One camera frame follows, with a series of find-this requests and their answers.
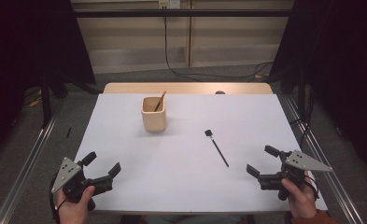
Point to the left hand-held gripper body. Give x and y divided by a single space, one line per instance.
66 174

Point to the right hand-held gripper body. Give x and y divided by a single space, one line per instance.
302 162

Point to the black brush with square head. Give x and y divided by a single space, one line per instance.
217 149

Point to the beige square cup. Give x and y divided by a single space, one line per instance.
153 121

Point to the wooden brush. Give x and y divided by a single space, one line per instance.
160 101

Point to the person's right hand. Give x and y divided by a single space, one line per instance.
301 200

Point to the person's left hand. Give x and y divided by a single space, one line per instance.
72 213

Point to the small black stick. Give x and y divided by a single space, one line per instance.
68 132

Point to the black metal stand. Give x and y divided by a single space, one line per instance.
46 102
301 93

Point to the white table sheet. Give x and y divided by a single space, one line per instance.
184 186

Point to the dark round table grommet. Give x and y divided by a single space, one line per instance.
220 92

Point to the black curtain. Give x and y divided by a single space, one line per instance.
22 46
343 62

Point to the black horizontal metal bar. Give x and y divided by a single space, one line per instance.
184 13

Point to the aluminium floor rail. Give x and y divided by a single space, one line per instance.
25 165
308 133

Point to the white wall outlet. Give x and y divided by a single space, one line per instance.
169 3

